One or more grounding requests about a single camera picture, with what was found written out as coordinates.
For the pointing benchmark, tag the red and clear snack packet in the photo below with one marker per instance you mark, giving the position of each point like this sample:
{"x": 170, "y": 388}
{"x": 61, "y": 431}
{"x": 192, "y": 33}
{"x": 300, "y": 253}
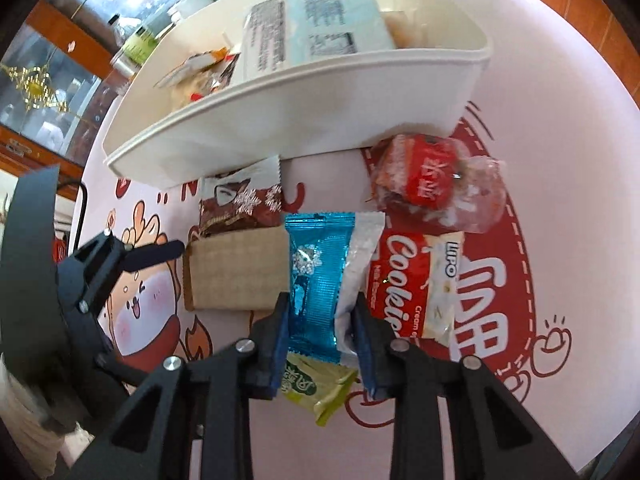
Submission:
{"x": 430, "y": 180}

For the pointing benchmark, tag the clear bottle green label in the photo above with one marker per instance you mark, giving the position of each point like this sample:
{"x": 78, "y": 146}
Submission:
{"x": 135, "y": 42}

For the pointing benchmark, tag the green snack packet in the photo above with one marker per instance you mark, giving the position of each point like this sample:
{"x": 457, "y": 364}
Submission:
{"x": 315, "y": 385}

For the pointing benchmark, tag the red cookie packet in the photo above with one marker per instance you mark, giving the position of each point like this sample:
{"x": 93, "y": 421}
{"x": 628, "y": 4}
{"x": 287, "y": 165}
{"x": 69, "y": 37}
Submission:
{"x": 415, "y": 280}

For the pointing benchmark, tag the glass door gold ornament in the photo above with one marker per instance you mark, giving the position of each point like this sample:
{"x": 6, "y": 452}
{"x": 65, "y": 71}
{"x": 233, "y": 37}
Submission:
{"x": 55, "y": 75}

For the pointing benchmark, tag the white snack packet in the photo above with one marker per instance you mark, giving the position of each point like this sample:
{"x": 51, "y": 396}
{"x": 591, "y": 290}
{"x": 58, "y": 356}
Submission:
{"x": 362, "y": 260}

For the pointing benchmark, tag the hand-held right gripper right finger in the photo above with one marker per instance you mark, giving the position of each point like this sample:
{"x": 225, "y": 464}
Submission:
{"x": 362, "y": 347}

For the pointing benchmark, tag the blue snack packet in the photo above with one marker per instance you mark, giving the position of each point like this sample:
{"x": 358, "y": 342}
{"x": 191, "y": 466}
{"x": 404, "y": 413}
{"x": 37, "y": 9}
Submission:
{"x": 315, "y": 280}

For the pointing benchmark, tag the large light blue packet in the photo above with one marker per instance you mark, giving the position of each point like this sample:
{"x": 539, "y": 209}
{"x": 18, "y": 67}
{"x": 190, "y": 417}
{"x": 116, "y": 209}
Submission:
{"x": 310, "y": 25}

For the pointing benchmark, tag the wooden wall cabinet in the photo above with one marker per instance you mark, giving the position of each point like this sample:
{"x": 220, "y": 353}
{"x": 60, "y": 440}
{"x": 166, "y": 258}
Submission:
{"x": 590, "y": 10}

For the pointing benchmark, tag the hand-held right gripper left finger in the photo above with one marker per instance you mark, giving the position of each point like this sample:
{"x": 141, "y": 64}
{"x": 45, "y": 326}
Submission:
{"x": 280, "y": 332}

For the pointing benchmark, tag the white and orange long packet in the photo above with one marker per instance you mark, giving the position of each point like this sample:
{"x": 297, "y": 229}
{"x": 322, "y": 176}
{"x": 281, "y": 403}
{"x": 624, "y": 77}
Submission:
{"x": 200, "y": 67}

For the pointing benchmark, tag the white plastic tray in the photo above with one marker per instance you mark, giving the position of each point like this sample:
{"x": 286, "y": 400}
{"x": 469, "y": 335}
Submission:
{"x": 310, "y": 110}

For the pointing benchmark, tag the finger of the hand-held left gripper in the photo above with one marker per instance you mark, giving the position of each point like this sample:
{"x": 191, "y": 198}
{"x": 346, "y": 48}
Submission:
{"x": 100, "y": 270}

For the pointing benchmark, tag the brown snowflake snack packet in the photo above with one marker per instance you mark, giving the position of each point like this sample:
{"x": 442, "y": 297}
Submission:
{"x": 235, "y": 200}

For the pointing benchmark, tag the beige wafer packet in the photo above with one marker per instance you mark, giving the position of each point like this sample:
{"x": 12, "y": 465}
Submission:
{"x": 235, "y": 270}

